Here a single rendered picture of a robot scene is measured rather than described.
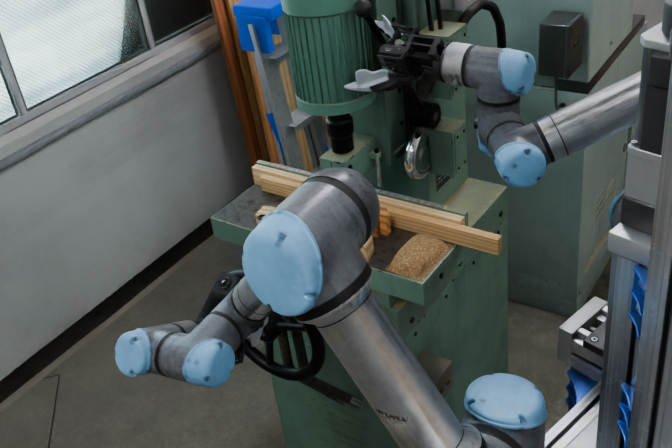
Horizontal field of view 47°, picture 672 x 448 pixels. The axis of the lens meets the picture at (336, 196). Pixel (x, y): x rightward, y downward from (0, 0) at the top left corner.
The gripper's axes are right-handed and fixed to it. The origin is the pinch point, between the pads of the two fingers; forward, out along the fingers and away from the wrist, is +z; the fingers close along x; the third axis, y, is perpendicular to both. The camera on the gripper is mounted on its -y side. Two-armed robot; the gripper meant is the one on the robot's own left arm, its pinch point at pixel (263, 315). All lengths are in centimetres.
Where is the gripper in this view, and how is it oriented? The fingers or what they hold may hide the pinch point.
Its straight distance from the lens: 158.9
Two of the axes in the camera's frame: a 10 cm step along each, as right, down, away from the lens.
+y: -1.8, 9.8, 1.2
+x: 8.2, 2.2, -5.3
